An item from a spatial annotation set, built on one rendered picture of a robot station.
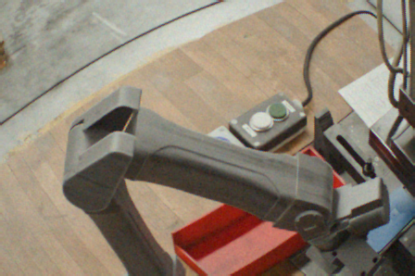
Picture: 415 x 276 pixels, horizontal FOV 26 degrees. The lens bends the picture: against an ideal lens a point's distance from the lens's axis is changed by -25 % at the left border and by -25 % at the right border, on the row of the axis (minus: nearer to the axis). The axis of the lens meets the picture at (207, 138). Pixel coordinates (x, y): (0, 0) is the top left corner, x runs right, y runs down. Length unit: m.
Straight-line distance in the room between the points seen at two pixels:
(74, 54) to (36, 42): 0.21
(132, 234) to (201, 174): 0.15
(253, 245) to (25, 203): 0.39
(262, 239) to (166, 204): 0.16
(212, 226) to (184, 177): 0.42
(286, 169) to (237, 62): 0.65
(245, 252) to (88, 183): 0.46
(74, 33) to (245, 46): 1.51
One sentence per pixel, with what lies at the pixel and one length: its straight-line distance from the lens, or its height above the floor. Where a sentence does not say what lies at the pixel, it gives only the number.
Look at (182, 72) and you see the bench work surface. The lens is 1.79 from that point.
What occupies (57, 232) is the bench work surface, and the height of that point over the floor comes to 0.90.
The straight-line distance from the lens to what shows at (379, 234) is 1.45.
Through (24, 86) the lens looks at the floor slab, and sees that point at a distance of 3.15.
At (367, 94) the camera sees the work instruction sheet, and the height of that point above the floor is 0.90.
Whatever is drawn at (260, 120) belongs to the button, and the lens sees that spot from 1.66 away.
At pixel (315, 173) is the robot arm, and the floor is 1.25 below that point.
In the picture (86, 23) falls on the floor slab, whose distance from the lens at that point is 3.30.
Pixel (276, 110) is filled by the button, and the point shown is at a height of 0.94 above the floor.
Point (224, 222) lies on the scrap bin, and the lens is 1.57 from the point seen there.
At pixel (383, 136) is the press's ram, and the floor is 1.14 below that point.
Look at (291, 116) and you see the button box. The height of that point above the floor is 0.93.
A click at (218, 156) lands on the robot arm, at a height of 1.30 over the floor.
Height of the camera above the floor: 2.17
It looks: 48 degrees down
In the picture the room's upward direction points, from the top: 4 degrees counter-clockwise
